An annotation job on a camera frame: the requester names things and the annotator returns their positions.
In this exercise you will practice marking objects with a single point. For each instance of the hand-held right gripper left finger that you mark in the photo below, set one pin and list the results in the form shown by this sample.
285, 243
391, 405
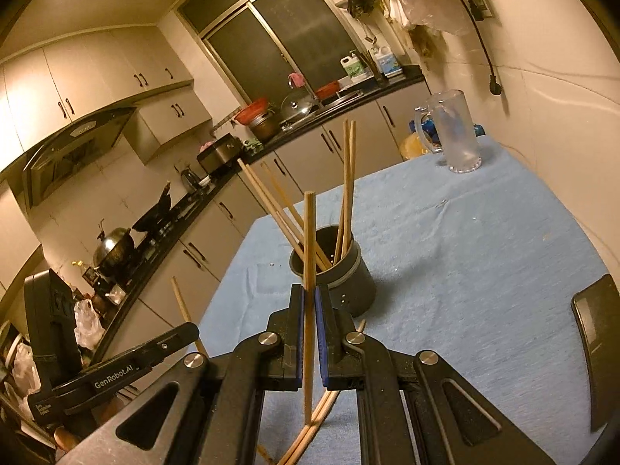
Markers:
298, 339

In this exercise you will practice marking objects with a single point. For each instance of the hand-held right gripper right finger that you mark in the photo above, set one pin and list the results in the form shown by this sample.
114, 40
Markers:
322, 339

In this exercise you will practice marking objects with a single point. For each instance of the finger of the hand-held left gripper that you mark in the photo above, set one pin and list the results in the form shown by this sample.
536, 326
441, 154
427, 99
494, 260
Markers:
169, 346

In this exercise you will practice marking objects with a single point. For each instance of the long wooden chopstick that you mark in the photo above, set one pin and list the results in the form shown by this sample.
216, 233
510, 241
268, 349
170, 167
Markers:
346, 179
283, 208
310, 252
351, 179
282, 191
184, 307
265, 455
302, 441
324, 409
264, 198

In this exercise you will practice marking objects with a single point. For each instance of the black utensil holder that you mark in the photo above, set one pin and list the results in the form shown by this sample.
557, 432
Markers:
356, 286

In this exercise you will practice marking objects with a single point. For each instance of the clear plastic bag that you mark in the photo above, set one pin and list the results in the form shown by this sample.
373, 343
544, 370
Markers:
87, 324

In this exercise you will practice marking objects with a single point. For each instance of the white plastic bag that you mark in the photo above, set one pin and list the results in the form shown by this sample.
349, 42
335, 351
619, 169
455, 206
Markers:
24, 368

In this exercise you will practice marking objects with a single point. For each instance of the dark sauce bottle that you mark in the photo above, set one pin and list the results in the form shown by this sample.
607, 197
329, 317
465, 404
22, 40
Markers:
87, 276

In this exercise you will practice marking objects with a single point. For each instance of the small clear container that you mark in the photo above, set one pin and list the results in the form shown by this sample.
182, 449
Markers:
117, 294

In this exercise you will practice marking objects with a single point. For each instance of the steel wok with lid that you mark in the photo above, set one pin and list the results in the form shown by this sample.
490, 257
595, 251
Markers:
114, 252

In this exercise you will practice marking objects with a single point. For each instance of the black gas stove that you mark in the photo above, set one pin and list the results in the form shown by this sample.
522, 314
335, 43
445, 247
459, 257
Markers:
169, 225

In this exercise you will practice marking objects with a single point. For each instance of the black frying pan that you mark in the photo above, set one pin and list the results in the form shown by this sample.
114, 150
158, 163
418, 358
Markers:
152, 218

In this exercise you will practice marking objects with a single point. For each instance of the blue tablecloth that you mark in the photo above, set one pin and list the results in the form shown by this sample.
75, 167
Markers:
460, 261

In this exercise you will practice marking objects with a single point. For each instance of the steel kettle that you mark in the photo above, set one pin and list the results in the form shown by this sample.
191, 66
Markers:
189, 180

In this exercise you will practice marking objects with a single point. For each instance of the grey base cabinets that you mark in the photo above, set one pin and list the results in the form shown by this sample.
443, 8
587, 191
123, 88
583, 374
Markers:
300, 164

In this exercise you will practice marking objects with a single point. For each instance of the steel range hood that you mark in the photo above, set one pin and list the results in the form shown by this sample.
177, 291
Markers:
72, 155

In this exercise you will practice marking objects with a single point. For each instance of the green cloth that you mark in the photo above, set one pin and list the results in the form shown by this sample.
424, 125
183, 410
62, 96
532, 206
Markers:
253, 144

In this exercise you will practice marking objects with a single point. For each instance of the yellow plastic bag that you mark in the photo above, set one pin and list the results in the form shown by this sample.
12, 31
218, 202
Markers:
411, 149

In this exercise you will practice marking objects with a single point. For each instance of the brown cooking pot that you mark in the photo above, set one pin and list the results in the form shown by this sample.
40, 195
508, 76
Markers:
265, 128

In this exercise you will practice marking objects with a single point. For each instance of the red plastic basin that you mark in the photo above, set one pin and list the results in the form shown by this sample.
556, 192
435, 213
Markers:
252, 111

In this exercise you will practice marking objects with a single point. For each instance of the glass pot lid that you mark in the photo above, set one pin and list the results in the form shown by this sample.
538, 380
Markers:
298, 105

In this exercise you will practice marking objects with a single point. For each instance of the blue plastic bag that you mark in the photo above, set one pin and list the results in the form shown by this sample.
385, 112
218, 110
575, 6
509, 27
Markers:
428, 128

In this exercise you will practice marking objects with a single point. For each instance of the steel sink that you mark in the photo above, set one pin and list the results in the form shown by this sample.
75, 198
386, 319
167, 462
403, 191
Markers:
341, 98

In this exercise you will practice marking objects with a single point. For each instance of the clear glass pitcher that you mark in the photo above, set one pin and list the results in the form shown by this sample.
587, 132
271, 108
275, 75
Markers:
455, 131

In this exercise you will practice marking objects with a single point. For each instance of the grey upper cabinets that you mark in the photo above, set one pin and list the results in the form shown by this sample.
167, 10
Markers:
87, 82

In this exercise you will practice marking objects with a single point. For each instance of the pink cloth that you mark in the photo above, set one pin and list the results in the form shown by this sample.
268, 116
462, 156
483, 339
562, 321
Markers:
295, 80

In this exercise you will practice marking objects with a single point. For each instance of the white jug green label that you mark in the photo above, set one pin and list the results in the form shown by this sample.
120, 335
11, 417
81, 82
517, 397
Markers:
353, 68

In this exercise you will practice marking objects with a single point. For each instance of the black chair back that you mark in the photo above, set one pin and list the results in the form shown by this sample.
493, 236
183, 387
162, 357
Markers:
598, 348

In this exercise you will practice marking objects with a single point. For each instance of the black kitchen countertop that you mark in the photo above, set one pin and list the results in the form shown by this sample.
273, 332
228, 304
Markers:
411, 73

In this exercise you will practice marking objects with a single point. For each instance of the white jug blue label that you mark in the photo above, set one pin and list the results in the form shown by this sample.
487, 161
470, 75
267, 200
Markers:
387, 60

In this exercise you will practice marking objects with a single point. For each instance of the sliding kitchen window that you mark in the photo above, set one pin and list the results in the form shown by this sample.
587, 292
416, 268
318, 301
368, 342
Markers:
271, 48

